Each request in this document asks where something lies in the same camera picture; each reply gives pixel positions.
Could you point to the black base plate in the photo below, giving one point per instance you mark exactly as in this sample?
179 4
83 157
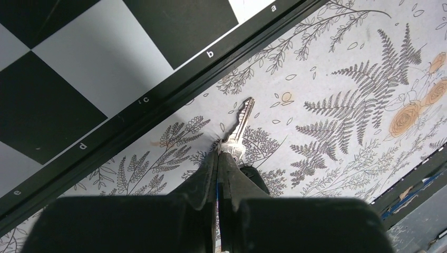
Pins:
413 189

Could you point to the black white chessboard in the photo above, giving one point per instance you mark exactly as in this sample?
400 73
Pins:
76 73

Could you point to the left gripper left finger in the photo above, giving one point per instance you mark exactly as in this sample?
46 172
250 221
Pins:
181 221

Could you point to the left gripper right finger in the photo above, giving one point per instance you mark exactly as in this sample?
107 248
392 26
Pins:
253 221

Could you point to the floral patterned mat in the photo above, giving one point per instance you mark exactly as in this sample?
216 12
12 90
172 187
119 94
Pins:
348 100

